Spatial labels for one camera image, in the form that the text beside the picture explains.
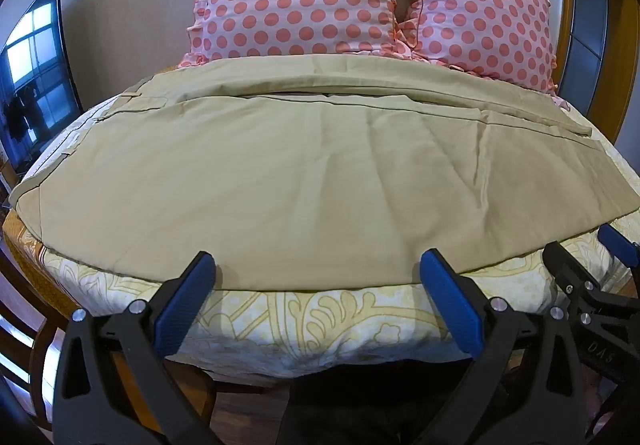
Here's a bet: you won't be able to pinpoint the black flat television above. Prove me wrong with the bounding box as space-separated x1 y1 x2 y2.
0 0 84 162

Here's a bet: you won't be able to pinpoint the wooden frame with dark panels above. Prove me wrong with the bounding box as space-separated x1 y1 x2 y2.
492 0 640 146

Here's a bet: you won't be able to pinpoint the wooden chair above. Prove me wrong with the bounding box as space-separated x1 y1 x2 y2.
0 245 63 431

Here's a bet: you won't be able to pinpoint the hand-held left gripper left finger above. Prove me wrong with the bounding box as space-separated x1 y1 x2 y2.
52 251 221 445

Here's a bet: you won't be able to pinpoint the khaki pants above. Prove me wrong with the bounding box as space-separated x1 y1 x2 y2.
10 54 640 292

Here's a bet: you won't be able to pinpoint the yellow patterned bed sheet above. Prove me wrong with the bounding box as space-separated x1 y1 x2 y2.
2 90 640 380

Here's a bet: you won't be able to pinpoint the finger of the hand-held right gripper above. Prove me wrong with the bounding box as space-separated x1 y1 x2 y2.
599 223 640 272
543 240 609 312

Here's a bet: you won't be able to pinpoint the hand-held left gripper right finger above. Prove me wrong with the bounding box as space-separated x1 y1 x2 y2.
414 248 584 445

